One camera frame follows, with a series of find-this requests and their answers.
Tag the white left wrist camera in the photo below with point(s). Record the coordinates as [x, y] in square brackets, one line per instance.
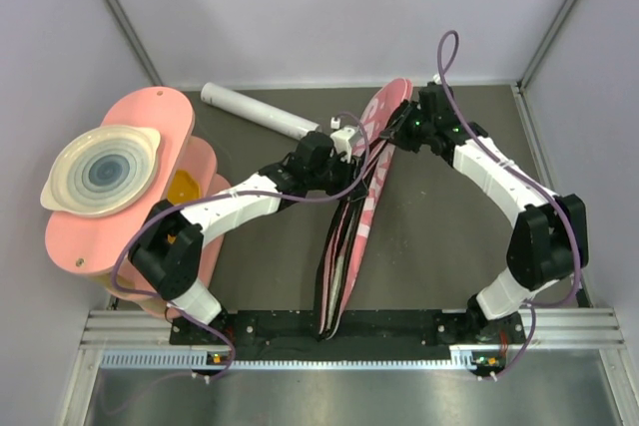
[344, 137]

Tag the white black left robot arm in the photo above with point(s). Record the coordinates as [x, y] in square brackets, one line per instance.
[167, 249]

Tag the white shuttlecock tube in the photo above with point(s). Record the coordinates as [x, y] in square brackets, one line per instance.
[257, 112]

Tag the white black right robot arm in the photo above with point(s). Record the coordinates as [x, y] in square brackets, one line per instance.
[549, 238]

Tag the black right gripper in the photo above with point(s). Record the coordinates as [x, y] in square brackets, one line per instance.
[396, 133]

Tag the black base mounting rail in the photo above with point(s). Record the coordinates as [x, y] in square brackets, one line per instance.
[415, 334]

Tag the aluminium frame rail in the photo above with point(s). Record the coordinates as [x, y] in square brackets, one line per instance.
[436, 239]

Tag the white blue ceramic dish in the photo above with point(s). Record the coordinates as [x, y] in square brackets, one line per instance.
[103, 171]

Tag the pink racket cover bag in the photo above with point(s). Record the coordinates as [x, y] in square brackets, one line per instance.
[351, 223]

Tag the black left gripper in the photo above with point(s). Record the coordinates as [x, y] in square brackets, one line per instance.
[350, 173]

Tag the yellow plastic plate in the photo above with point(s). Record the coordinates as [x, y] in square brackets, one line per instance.
[183, 188]

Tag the pink wooden shelf stand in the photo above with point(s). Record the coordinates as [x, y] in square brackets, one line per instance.
[89, 246]

